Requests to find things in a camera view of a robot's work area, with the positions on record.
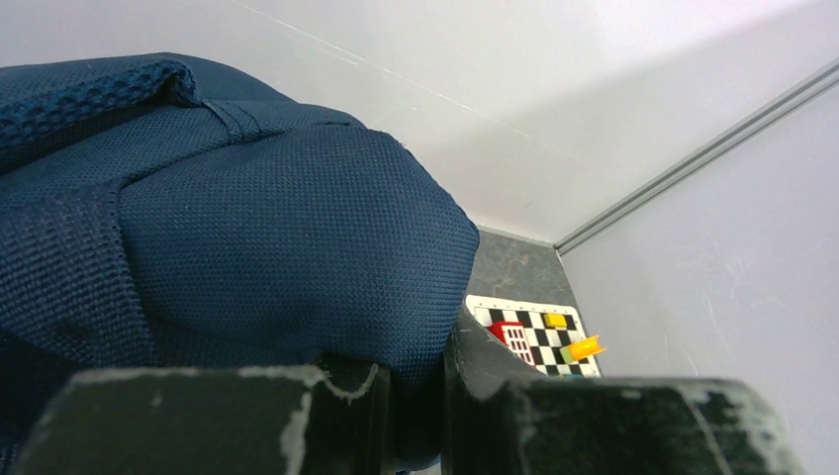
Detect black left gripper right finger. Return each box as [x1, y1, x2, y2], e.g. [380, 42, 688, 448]
[441, 311, 803, 474]

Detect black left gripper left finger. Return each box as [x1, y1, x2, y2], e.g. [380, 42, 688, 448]
[11, 357, 394, 474]

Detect navy blue student backpack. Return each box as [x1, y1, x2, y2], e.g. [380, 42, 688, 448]
[1, 52, 480, 472]

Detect red window toy block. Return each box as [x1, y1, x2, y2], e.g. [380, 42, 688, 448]
[489, 322, 535, 366]

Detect checkered chessboard mat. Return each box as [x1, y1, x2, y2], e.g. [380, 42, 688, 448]
[466, 295, 602, 379]

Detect orange curved toy block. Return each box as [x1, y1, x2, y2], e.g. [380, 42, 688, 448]
[560, 335, 606, 363]

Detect yellow flat toy block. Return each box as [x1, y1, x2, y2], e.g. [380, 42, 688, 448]
[542, 313, 568, 329]

